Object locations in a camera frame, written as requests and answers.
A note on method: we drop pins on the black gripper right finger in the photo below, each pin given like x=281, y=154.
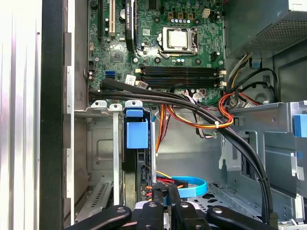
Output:
x=184, y=215

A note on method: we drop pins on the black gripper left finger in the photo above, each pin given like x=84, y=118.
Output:
x=151, y=215

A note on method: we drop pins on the hard disk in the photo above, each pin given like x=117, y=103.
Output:
x=136, y=134

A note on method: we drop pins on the metal disk bay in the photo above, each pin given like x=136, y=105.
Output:
x=116, y=143

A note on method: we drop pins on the metal drive cage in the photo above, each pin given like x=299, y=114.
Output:
x=275, y=115

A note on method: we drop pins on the black open PC case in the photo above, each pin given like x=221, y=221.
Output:
x=51, y=119

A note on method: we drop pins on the blue plastic drive latch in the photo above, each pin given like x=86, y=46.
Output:
x=301, y=125

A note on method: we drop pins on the green motherboard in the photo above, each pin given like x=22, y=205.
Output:
x=148, y=57

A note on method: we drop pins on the silver CPU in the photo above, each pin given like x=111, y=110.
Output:
x=178, y=38

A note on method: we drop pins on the CPU socket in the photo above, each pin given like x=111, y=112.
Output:
x=195, y=38

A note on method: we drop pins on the black graphics card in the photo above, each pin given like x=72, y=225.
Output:
x=129, y=24

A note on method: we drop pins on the white expansion slot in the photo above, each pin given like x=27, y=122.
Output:
x=112, y=16

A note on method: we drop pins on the black expansion slot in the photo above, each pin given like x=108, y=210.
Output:
x=100, y=19

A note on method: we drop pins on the grey power supply unit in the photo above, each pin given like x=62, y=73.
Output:
x=263, y=24

